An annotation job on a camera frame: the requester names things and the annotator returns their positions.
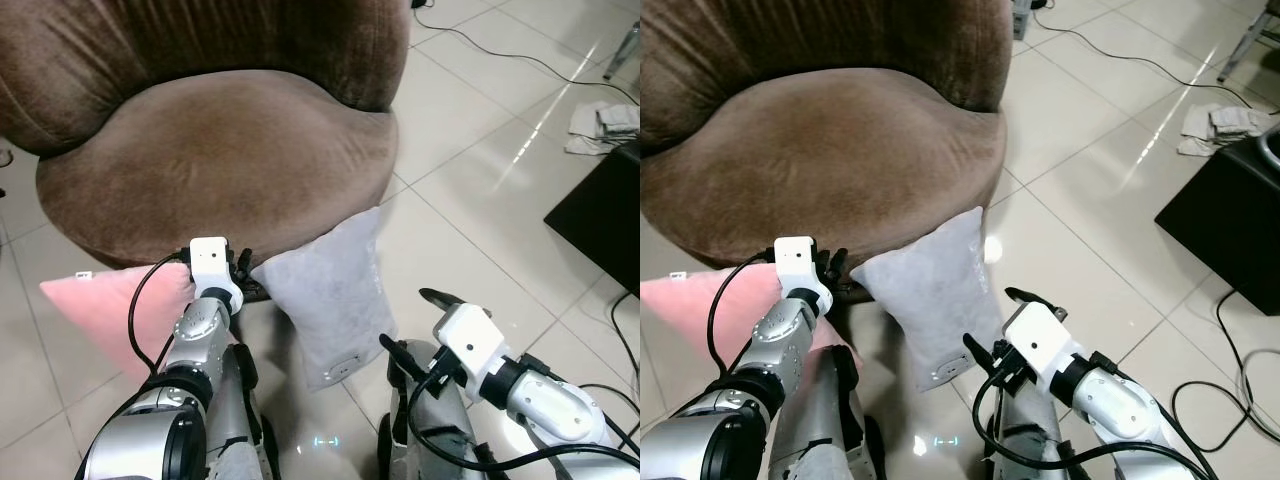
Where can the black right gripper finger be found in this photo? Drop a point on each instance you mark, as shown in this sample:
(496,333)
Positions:
(982,356)
(1028,298)
(440,299)
(402,358)

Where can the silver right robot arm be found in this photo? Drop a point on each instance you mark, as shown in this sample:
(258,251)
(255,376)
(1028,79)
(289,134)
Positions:
(550,405)
(1125,405)

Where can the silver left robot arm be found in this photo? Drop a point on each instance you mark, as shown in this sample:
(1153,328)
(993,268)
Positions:
(780,340)
(190,340)

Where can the grey pillow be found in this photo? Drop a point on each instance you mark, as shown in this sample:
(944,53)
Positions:
(325,300)
(930,300)

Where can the brown velvet sofa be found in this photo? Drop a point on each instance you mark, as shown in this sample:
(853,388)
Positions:
(820,150)
(220,150)

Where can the pink pillow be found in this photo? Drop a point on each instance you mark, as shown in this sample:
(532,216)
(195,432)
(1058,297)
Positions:
(110,310)
(690,310)

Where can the grey-clad right robot leg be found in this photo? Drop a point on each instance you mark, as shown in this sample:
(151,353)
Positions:
(455,440)
(1030,440)

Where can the grey-clad robot leg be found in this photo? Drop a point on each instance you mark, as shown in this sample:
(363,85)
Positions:
(830,420)
(455,440)
(235,420)
(1030,440)

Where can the grey-clad left robot leg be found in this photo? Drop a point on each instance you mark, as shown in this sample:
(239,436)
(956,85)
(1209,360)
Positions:
(235,420)
(830,420)

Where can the crumpled grey cloth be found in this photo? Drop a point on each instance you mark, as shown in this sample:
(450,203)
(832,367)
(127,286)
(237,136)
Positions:
(1225,128)
(600,125)

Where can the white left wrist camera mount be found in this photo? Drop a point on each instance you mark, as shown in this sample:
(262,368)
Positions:
(210,262)
(795,262)

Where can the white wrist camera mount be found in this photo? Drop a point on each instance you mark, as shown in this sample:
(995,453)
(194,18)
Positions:
(468,340)
(210,262)
(795,262)
(1040,340)

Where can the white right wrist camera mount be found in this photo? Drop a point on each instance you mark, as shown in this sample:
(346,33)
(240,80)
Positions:
(468,340)
(1040,340)

